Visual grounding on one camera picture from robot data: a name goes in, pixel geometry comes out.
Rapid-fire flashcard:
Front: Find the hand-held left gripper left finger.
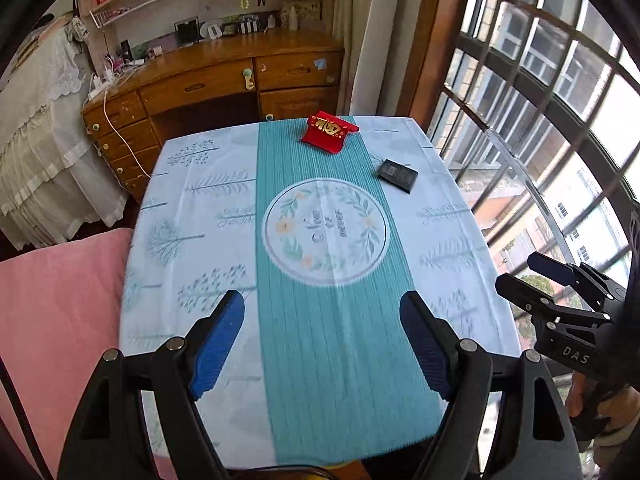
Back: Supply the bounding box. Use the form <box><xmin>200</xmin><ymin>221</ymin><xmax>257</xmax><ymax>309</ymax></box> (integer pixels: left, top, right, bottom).
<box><xmin>59</xmin><ymin>289</ymin><xmax>246</xmax><ymax>480</ymax></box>

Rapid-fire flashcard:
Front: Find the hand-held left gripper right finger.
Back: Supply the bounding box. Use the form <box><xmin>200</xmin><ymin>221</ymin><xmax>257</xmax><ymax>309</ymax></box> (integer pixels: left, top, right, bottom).
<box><xmin>400</xmin><ymin>290</ymin><xmax>581</xmax><ymax>480</ymax></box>

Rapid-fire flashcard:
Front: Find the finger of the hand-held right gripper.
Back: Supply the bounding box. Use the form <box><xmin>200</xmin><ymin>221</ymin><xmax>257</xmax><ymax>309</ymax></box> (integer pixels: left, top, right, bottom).
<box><xmin>495</xmin><ymin>273</ymin><xmax>613</xmax><ymax>331</ymax></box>
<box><xmin>527</xmin><ymin>252</ymin><xmax>628</xmax><ymax>311</ymax></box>

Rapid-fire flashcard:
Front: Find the person's right hand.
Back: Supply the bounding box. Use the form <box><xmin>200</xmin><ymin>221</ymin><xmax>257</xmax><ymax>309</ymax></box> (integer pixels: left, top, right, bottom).
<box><xmin>566</xmin><ymin>372</ymin><xmax>640</xmax><ymax>448</ymax></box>

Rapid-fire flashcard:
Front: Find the blue tree print tablecloth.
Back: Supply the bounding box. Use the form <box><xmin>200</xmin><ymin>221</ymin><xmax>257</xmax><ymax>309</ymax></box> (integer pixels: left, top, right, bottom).
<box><xmin>119</xmin><ymin>116</ymin><xmax>523</xmax><ymax>466</ymax></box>

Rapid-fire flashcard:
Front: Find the pink blanket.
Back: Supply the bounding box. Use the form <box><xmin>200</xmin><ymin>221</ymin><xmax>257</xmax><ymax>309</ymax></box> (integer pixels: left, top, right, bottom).
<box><xmin>0</xmin><ymin>227</ymin><xmax>176</xmax><ymax>480</ymax></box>

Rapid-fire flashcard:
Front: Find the black flat case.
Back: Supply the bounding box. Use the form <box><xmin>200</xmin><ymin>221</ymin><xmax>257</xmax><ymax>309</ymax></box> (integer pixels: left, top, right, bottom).
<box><xmin>376</xmin><ymin>158</ymin><xmax>418</xmax><ymax>195</ymax></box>

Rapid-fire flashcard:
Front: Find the window with metal grille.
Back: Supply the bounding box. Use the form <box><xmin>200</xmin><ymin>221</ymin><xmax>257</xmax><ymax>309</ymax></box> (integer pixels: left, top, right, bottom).
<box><xmin>430</xmin><ymin>0</ymin><xmax>640</xmax><ymax>281</ymax></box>

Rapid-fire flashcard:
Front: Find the red gift box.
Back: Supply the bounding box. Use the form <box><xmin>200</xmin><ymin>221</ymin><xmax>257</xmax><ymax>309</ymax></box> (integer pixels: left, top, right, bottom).
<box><xmin>300</xmin><ymin>115</ymin><xmax>361</xmax><ymax>153</ymax></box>

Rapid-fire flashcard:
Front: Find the wooden desk with drawers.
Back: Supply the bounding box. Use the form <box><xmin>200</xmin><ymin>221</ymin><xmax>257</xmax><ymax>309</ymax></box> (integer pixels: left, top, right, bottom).
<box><xmin>81</xmin><ymin>29</ymin><xmax>346</xmax><ymax>201</ymax></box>

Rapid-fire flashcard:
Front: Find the white lace furniture cover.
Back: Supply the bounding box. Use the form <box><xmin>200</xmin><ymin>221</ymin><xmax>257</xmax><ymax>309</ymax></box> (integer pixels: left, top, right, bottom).
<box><xmin>0</xmin><ymin>20</ymin><xmax>131</xmax><ymax>251</ymax></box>

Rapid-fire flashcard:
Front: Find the white power strip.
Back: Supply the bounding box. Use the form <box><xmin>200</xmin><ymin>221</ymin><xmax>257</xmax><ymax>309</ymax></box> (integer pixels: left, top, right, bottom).
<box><xmin>87</xmin><ymin>72</ymin><xmax>118</xmax><ymax>101</ymax></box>

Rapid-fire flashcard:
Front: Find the cream curtain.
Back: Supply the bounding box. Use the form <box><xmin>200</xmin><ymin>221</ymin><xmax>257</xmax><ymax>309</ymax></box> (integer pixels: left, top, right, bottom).
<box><xmin>332</xmin><ymin>0</ymin><xmax>386</xmax><ymax>118</ymax></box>

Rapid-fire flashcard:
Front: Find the wooden letter rack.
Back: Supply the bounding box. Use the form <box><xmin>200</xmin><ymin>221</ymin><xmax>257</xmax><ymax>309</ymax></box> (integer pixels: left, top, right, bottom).
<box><xmin>280</xmin><ymin>0</ymin><xmax>323</xmax><ymax>23</ymax></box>

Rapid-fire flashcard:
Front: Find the white cable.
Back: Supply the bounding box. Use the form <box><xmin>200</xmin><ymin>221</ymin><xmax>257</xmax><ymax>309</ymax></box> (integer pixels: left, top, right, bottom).
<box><xmin>102</xmin><ymin>90</ymin><xmax>151</xmax><ymax>178</ymax></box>

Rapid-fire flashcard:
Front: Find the black photo frame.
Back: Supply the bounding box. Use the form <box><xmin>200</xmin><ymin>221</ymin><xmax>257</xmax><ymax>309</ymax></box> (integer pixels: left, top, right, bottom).
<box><xmin>174</xmin><ymin>16</ymin><xmax>201</xmax><ymax>45</ymax></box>

